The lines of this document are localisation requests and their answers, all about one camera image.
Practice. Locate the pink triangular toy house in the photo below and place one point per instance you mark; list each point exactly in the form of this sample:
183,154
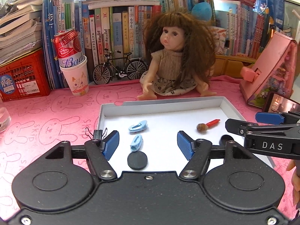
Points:
271,58

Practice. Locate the miniature black bicycle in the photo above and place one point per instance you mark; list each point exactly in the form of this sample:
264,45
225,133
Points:
120,74

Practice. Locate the white cardboard box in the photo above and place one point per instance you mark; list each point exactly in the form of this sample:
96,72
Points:
168,119

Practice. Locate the black smartphone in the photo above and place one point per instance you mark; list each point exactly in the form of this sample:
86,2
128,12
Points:
281,103

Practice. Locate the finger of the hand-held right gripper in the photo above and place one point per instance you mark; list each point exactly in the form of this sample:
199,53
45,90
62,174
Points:
269,118
235,126

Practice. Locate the large black cap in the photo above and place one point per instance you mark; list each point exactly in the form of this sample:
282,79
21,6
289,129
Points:
225,138

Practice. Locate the person's right hand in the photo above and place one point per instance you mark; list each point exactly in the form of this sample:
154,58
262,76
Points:
290,166

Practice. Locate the red plastic crate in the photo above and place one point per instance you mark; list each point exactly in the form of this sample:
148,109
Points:
25,75

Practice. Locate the pink rabbit print cloth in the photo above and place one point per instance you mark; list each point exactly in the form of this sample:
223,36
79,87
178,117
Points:
46,126

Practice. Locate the red crayon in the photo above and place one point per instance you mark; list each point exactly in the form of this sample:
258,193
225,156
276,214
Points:
213,122

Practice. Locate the black binder clip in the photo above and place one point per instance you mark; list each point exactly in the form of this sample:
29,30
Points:
97,134

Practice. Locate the flat white notebook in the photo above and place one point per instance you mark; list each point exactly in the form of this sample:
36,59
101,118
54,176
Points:
121,4

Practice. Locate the black disc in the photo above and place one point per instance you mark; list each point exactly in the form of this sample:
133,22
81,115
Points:
137,160

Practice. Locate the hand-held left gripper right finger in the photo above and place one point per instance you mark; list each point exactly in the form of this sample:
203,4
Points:
185,145

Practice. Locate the blue printed carton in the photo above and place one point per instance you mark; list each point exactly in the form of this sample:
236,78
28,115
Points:
269,4

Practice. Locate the red drink can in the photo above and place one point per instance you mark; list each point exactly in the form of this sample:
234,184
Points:
68,49

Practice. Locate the stack of worn books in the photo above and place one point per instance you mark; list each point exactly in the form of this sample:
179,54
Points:
18,35

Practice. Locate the white paper cup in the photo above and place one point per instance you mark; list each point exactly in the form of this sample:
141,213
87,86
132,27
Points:
77,82

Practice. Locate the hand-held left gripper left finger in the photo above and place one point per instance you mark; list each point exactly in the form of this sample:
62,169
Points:
110,145

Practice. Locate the blue plush ball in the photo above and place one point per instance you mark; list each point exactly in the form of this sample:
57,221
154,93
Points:
201,11

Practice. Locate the brown nut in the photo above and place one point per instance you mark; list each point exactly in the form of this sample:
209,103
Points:
202,127

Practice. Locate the blue hair clip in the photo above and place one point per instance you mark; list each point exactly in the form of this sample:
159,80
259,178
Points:
138,125
136,143

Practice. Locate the illustrated white carton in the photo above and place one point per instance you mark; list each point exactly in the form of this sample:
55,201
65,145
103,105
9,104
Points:
221,39

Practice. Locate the wooden drawer unit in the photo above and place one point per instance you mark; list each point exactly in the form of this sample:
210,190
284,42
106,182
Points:
229,65

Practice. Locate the row of upright books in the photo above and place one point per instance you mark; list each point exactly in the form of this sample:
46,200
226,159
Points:
243,28
105,28

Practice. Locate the brown haired doll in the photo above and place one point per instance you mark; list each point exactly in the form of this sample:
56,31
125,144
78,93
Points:
168,63

